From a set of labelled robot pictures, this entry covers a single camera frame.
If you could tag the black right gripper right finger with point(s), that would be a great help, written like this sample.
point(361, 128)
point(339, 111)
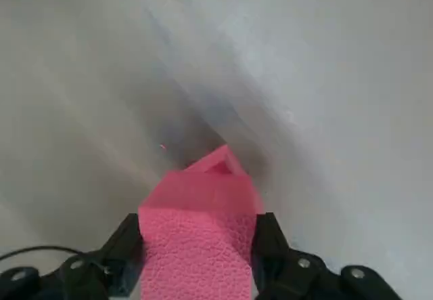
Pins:
point(287, 273)

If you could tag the red foam block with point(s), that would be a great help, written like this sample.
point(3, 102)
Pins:
point(196, 252)
point(231, 163)

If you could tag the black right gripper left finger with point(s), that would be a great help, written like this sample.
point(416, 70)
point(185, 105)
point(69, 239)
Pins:
point(111, 266)

